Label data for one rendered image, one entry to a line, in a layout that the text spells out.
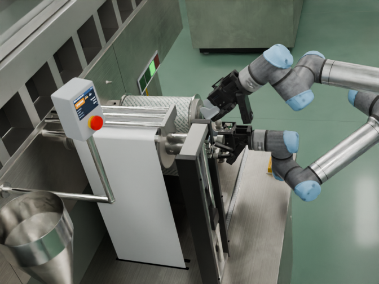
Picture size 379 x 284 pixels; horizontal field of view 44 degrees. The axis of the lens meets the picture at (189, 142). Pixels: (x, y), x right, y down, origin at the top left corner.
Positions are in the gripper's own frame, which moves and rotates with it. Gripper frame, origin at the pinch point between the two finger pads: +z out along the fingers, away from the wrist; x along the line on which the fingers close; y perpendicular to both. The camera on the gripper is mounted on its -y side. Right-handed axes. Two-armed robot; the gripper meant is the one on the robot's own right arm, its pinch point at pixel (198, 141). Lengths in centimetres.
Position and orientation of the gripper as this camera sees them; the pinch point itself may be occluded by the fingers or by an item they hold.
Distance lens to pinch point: 170.0
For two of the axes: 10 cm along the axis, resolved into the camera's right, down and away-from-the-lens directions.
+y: -1.5, -7.8, -6.1
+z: -9.5, -0.5, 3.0
